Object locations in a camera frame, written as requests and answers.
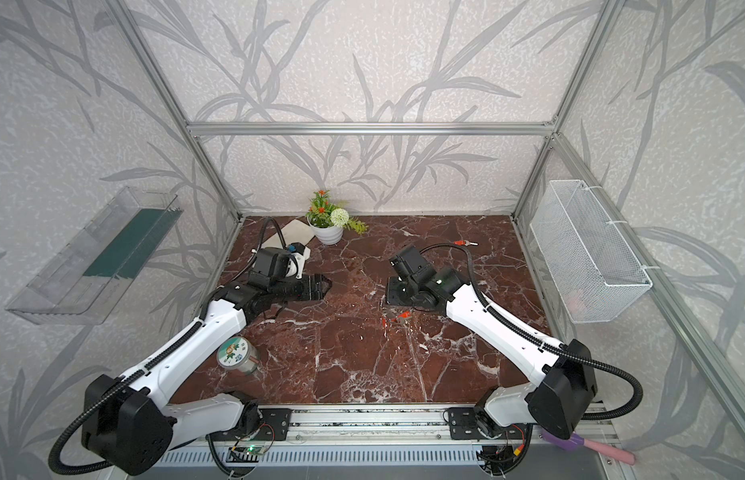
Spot aluminium frame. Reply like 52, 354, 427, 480
106, 1, 745, 440

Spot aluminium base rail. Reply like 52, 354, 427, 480
143, 404, 635, 479

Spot right circuit board wires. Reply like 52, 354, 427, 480
477, 440, 530, 478

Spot white flower pot plant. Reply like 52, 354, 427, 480
306, 190, 368, 245

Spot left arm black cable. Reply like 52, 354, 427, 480
46, 217, 290, 476

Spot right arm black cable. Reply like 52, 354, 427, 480
419, 241, 645, 421

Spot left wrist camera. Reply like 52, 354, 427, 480
248, 242, 310, 289

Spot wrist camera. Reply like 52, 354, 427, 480
390, 245, 437, 290
248, 242, 310, 289

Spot purple pink spatula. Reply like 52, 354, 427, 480
542, 430, 636, 465

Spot clear plastic wall tray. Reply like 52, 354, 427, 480
6, 187, 184, 326

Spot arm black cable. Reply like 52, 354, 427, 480
46, 217, 290, 476
419, 241, 645, 421

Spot white wire mesh basket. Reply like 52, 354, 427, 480
531, 180, 653, 324

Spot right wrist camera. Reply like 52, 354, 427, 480
390, 245, 437, 290

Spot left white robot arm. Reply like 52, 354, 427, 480
82, 274, 332, 475

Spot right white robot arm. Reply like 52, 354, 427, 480
387, 262, 597, 440

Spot left green circuit board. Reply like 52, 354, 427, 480
226, 444, 272, 464

